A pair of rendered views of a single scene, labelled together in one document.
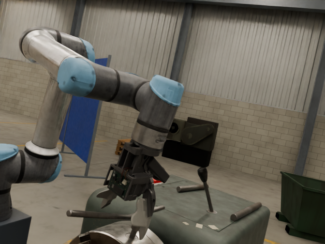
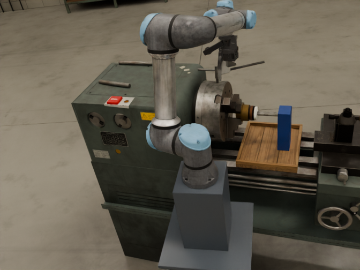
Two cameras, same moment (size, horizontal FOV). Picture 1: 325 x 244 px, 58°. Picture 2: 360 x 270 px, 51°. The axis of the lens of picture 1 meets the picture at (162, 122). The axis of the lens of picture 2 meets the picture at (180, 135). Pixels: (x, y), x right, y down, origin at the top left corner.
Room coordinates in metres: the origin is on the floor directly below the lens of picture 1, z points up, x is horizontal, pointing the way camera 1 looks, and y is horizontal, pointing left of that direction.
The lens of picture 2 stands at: (1.18, 1.66, 2.14)
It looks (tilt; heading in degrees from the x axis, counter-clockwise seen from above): 35 degrees down; 262
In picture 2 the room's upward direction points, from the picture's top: 10 degrees counter-clockwise
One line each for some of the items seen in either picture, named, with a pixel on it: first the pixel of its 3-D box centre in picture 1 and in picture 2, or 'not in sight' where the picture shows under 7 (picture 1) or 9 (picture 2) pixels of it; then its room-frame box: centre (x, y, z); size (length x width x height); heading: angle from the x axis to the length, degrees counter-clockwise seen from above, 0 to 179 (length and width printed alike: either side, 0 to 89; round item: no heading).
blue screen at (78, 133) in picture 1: (70, 106); not in sight; (7.28, 2.28, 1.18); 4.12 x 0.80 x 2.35; 32
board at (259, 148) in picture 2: not in sight; (270, 144); (0.51, 0.18, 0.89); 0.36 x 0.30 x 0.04; 58
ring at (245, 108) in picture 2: not in sight; (245, 112); (0.61, 0.11, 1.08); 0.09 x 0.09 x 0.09; 58
